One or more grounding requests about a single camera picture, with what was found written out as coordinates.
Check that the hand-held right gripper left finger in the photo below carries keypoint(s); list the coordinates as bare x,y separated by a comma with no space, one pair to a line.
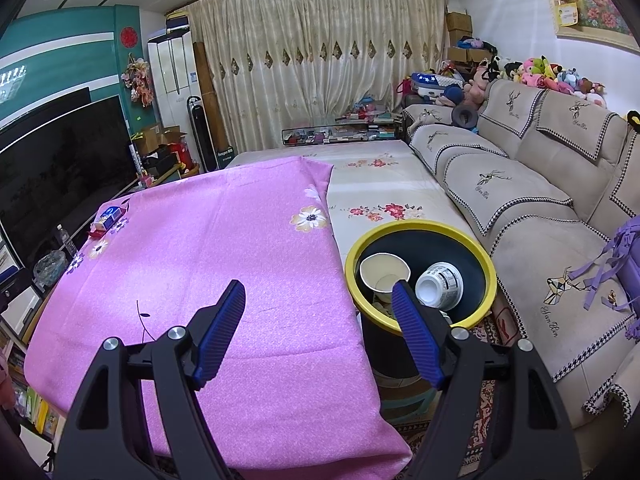
220,330

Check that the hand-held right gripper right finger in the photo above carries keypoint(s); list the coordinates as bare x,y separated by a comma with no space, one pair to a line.
415,330

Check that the white printed paper cup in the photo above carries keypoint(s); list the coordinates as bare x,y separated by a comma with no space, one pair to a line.
435,287

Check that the cream paper cup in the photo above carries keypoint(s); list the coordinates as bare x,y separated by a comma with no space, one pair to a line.
382,272

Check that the black trash can yellow rim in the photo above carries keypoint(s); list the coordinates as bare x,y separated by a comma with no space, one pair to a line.
440,245

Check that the purple floral tablecloth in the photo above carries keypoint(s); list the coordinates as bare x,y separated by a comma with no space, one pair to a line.
200,260

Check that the white floral bedsheet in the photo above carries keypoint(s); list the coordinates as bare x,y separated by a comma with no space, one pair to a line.
380,180

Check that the beige sofa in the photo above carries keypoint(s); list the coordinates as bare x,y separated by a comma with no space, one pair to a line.
540,240

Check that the red flat box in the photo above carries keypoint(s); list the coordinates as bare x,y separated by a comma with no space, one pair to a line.
97,233

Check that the blue white small box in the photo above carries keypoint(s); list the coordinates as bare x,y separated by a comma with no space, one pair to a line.
110,217

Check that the black box white label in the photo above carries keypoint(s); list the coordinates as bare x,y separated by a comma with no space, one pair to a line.
226,156

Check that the clear water bottle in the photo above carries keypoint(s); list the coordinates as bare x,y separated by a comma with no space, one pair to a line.
66,242

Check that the clear plastic bag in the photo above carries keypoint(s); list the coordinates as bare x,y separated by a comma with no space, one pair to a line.
50,270

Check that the tall white box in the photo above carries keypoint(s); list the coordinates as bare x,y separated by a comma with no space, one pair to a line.
135,160

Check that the open cardboard box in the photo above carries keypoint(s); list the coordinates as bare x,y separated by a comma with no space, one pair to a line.
160,140

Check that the bookshelf with books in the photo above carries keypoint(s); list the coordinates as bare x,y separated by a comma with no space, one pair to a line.
35,405

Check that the black tower fan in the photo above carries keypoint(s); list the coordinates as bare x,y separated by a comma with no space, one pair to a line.
200,130

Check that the purple backpack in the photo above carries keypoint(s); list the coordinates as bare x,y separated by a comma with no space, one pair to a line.
622,260

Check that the dark round neck pillow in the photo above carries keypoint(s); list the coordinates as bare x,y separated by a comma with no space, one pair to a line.
465,115

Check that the black flat television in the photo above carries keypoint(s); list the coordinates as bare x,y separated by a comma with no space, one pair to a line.
60,170

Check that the blue star print pillow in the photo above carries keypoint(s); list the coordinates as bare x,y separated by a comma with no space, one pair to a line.
427,80

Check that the hanging flower wreath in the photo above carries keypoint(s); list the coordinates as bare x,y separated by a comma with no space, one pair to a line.
137,82

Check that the black screen panel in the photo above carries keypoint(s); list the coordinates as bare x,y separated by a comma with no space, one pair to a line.
45,115

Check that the row of plush toys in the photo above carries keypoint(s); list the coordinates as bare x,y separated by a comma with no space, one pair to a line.
545,77

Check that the cream patterned curtain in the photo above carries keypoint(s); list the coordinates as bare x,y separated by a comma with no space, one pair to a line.
325,60

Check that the black yellow plush toy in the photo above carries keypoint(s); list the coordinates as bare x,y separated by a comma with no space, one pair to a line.
634,121

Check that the dark striped box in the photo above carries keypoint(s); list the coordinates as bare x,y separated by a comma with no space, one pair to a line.
177,21

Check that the red round wall decoration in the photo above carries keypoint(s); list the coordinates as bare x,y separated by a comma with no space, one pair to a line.
128,36

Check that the crystal wall decoration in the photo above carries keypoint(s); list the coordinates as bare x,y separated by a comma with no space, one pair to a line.
12,80

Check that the framed wall painting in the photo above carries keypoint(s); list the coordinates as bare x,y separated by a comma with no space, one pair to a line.
600,5

